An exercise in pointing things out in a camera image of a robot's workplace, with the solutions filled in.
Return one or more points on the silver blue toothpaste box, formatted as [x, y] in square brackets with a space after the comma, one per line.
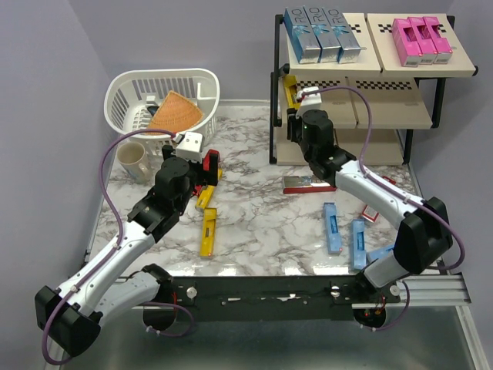
[329, 45]
[350, 48]
[302, 38]

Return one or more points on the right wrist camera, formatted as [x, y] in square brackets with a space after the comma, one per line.
[309, 98]

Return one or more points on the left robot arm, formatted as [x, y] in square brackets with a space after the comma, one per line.
[72, 315]

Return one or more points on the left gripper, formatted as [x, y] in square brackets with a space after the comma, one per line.
[207, 177]

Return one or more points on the beige ceramic mug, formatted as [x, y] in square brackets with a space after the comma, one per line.
[132, 156]

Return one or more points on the black three-tier shelf rack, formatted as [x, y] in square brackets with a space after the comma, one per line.
[376, 92]

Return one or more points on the light blue toothpaste box right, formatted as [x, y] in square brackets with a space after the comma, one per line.
[358, 257]

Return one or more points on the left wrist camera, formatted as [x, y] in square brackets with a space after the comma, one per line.
[189, 146]

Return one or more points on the white plastic basket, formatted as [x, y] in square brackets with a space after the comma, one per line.
[131, 93]

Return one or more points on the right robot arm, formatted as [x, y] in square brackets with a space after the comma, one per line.
[423, 232]

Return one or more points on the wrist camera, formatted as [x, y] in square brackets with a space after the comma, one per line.
[189, 146]
[309, 98]

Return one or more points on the silver red toothpaste box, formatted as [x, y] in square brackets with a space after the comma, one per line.
[305, 184]

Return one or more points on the light blue toothpaste box centre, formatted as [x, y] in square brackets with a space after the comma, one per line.
[334, 243]

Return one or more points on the red white toothpaste box right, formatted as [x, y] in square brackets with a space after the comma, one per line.
[370, 214]

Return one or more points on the light blue toothpaste box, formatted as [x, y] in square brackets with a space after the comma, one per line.
[334, 243]
[358, 257]

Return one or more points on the yellow toothpaste box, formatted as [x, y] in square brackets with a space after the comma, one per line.
[205, 196]
[291, 88]
[208, 233]

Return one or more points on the light blue toothpaste box corner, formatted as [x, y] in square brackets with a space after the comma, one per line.
[379, 253]

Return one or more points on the pink toothpaste box horizontal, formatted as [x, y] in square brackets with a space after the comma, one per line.
[408, 49]

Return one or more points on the pink toothpaste box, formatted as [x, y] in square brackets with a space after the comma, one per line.
[419, 33]
[441, 43]

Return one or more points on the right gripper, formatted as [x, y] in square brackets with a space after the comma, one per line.
[292, 122]

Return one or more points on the black item in basket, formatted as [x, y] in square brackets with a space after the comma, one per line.
[151, 108]

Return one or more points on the orange woven fan mat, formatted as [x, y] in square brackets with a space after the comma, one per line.
[176, 114]

